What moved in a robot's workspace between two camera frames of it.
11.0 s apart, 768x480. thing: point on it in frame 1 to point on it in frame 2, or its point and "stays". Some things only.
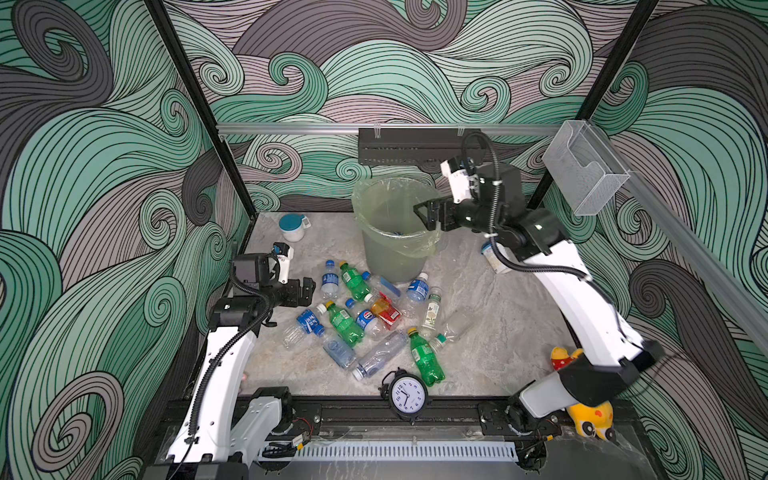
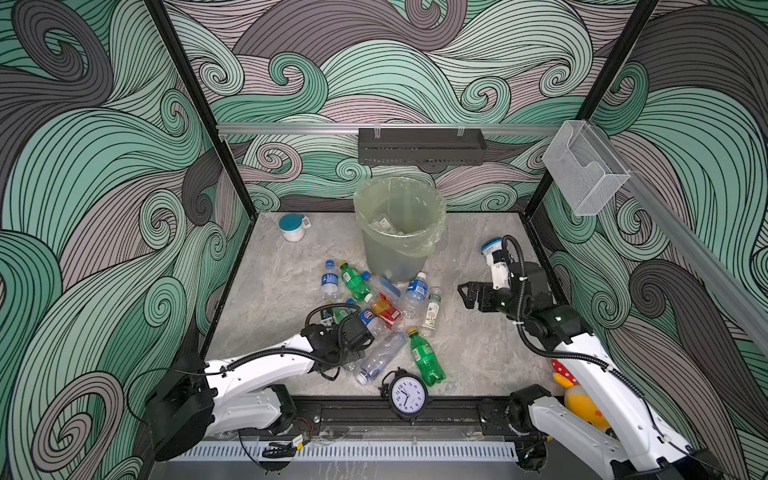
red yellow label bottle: (385, 310) stays
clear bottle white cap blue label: (416, 296) stays
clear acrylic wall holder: (584, 168) stays
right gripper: (454, 218) to (488, 288)
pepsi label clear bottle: (371, 325) stays
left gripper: (292, 288) to (357, 355)
